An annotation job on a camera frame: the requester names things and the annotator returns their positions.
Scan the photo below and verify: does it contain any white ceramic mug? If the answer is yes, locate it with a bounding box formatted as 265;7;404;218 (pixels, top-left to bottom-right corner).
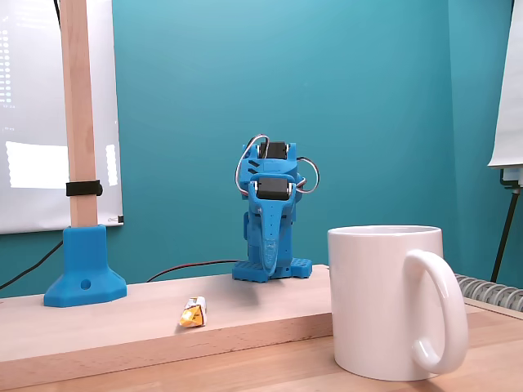
326;224;470;383

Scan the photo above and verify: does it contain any black strap on post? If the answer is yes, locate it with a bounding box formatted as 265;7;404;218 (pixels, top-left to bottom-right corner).
65;178;103;198

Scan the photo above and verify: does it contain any black flipchart easel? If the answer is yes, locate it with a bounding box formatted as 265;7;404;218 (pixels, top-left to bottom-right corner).
489;165;523;283

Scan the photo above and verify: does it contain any red and black wire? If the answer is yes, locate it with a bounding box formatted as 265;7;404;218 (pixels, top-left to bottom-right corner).
145;260;240;283

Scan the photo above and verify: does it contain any wooden camera post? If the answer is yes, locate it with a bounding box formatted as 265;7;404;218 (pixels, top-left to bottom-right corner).
58;0;101;228

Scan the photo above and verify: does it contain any yellow white sweet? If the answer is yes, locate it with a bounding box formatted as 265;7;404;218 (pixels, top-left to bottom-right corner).
177;296;208;327

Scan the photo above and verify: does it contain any light wooden board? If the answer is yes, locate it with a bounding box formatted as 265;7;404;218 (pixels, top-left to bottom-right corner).
0;264;333;388

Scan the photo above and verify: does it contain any white flipchart paper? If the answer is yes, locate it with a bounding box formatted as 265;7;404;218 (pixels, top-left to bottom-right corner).
486;0;523;169

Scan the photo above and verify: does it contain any blue printed stand base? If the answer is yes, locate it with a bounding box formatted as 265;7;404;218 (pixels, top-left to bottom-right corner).
43;223;128;308

